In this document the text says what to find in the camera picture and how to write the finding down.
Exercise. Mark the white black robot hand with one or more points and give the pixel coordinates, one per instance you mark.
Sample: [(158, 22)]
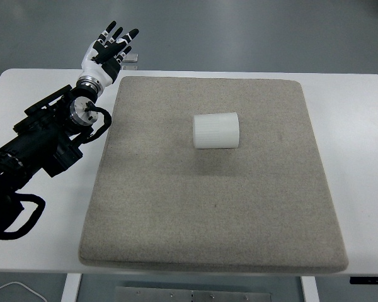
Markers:
[(96, 64)]

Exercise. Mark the white ribbed cup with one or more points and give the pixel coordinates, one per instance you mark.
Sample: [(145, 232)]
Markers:
[(215, 130)]

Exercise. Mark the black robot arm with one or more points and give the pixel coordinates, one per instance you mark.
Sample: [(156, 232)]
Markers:
[(34, 144)]

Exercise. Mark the silver floor socket box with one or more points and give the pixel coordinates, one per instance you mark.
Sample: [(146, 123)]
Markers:
[(130, 67), (133, 57)]

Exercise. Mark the beige fabric mat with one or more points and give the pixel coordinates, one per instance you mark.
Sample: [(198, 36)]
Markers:
[(208, 204)]

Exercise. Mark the white table leg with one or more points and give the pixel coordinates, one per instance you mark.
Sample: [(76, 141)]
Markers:
[(309, 289), (71, 287)]

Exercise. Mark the grey metal plate with screws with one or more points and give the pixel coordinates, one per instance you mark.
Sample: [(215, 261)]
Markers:
[(192, 295)]

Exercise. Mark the black table control panel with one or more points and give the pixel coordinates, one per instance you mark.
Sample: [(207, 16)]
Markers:
[(370, 280)]

